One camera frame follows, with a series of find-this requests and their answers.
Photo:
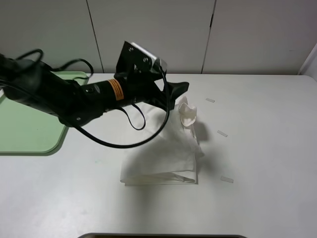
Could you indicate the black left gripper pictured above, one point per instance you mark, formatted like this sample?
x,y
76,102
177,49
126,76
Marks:
x,y
141,87

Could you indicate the white short sleeve t-shirt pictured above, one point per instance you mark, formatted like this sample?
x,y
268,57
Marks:
x,y
169,158

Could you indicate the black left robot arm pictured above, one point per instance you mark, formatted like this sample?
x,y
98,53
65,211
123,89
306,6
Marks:
x,y
35,84

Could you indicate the green plastic tray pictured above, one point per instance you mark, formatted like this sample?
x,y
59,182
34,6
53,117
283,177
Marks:
x,y
27,131

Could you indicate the clear tape marker upper right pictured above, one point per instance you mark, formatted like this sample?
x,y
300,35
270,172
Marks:
x,y
210,100

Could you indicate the clear tape marker middle right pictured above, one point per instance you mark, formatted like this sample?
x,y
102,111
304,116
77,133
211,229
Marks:
x,y
222,133

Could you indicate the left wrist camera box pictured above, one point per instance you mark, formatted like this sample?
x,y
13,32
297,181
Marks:
x,y
134,57

